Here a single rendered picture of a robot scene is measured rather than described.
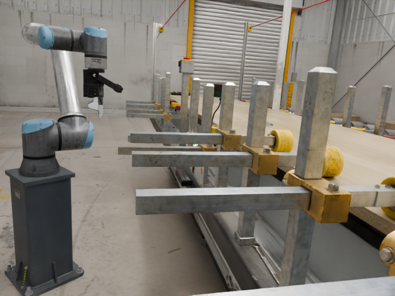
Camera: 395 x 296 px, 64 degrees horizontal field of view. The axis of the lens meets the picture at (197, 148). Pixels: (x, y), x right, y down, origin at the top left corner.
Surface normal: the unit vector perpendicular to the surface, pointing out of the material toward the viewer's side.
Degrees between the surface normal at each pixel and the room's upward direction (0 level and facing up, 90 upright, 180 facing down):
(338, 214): 90
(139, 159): 90
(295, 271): 90
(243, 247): 0
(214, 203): 90
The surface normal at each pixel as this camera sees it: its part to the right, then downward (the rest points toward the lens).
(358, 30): -0.95, 0.01
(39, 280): 0.74, 0.19
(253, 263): 0.07, -0.97
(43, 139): 0.57, 0.21
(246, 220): 0.22, 0.22
